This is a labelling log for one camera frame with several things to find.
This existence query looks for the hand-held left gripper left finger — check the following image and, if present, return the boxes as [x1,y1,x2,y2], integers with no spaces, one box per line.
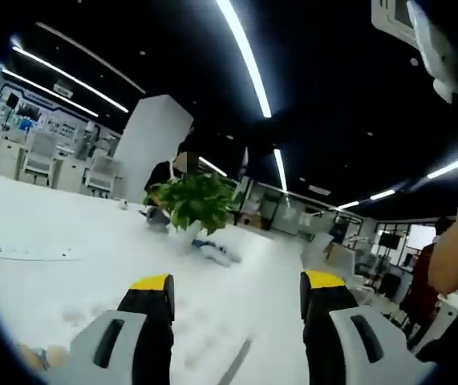
[43,273,176,385]

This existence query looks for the small ceiling air conditioner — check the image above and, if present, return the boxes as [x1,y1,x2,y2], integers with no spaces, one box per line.
[53,79,74,98]

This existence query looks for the black monitor screen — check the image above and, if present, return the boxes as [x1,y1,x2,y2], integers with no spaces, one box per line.
[378,233,401,249]

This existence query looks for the white square pillar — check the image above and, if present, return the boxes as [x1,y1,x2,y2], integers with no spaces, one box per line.
[112,94,196,204]

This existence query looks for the green potted plant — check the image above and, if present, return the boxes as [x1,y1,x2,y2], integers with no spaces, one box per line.
[142,172,238,245]

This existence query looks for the blue white cloth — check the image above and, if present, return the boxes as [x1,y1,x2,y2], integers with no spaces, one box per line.
[190,237,243,267]

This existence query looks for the long curved ceiling light strip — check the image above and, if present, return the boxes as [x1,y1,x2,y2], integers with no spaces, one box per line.
[10,45,130,114]

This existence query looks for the blue-trimmed display wall shelf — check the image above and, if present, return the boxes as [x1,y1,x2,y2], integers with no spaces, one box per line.
[0,78,103,141]

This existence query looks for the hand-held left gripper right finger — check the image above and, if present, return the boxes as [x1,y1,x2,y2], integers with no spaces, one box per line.
[299,269,440,385]

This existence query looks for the white ceiling air conditioner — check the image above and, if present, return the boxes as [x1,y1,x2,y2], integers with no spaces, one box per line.
[370,0,419,42]

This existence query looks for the white mesh office chair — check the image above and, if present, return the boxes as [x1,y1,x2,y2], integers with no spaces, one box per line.
[20,131,60,186]
[83,154,122,196]

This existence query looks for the short curved ceiling light strip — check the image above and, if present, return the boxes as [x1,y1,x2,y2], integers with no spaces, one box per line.
[1,67,100,119]

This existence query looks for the white drawer cabinet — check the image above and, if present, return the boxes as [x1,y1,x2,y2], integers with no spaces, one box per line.
[0,132,25,180]

